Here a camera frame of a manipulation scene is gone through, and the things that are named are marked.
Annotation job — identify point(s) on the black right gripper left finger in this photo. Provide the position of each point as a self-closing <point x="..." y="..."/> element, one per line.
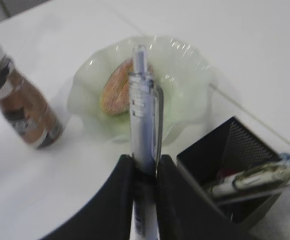
<point x="108" y="215"/>

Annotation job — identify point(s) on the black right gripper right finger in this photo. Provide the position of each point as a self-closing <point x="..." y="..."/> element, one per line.
<point x="184" y="215"/>

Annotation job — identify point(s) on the cream barrel pen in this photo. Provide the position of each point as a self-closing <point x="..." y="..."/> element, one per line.
<point x="258" y="176"/>

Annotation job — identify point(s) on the golden bread roll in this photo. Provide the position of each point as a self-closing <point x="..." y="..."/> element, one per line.
<point x="115" y="99"/>

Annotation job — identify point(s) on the white grey pen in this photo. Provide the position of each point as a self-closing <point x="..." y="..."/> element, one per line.
<point x="146" y="101"/>

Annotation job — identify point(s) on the brown Nescafe coffee bottle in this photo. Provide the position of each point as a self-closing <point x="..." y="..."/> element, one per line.
<point x="25" y="108"/>

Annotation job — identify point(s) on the clear plastic ruler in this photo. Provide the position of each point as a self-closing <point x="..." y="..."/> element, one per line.
<point x="253" y="195"/>

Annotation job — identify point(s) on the black mesh pen holder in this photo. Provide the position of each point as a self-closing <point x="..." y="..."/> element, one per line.
<point x="229" y="149"/>

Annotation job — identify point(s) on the green glass ruffled plate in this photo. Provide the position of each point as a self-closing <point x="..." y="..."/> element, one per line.
<point x="180" y="69"/>

